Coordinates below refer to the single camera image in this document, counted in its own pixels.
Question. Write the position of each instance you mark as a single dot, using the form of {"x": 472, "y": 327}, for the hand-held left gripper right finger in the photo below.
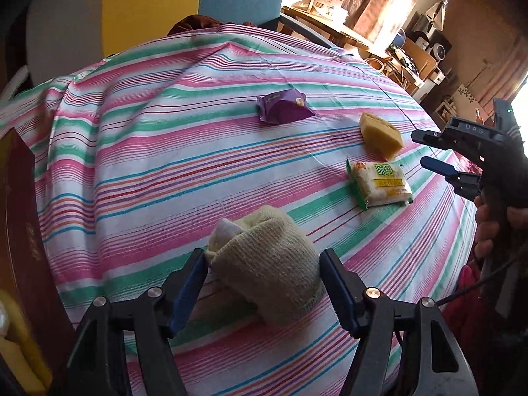
{"x": 336, "y": 288}

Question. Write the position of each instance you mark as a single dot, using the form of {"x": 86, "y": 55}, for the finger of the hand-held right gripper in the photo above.
{"x": 439, "y": 167}
{"x": 429, "y": 137}

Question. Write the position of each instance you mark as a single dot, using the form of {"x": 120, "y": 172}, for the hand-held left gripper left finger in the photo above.
{"x": 187, "y": 288}

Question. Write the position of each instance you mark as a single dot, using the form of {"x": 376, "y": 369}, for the cream sock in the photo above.
{"x": 268, "y": 264}

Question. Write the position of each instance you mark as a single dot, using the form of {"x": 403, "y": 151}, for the brown gift box gold interior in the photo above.
{"x": 24, "y": 235}

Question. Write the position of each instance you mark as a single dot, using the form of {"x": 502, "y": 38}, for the person's right hand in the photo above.
{"x": 486, "y": 231}

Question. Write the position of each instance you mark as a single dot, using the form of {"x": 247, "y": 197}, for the small white floral cabinet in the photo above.
{"x": 456, "y": 103}

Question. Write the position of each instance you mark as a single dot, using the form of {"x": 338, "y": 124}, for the yellow sponge with brown edge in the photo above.
{"x": 379, "y": 136}

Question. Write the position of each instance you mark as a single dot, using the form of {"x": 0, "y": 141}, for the green white snack packet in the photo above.
{"x": 381, "y": 183}

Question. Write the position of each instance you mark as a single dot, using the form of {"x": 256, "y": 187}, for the black speaker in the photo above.
{"x": 440, "y": 47}

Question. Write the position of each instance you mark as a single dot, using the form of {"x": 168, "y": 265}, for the red garment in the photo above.
{"x": 470, "y": 301}

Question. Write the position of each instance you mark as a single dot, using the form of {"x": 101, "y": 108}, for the pink green striped cloth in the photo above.
{"x": 165, "y": 152}

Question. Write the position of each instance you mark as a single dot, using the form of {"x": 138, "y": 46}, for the brown curtain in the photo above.
{"x": 392, "y": 0}

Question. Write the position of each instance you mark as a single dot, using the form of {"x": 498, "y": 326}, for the wooden side desk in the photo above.
{"x": 330, "y": 29}

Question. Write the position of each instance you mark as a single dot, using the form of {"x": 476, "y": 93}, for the purple snack packet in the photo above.
{"x": 284, "y": 107}

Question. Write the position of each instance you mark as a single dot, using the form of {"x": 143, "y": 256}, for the pale yellow sponge block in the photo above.
{"x": 18, "y": 367}

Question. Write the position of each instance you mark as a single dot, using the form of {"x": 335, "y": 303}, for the white cotton pads packet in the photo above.
{"x": 3, "y": 317}

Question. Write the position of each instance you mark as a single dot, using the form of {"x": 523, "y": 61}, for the dark red cloth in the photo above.
{"x": 194, "y": 24}

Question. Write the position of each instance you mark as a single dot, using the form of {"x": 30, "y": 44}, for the white foam strip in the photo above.
{"x": 14, "y": 84}

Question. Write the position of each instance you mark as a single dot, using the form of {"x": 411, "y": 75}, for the grey yellow blue chair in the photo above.
{"x": 136, "y": 4}

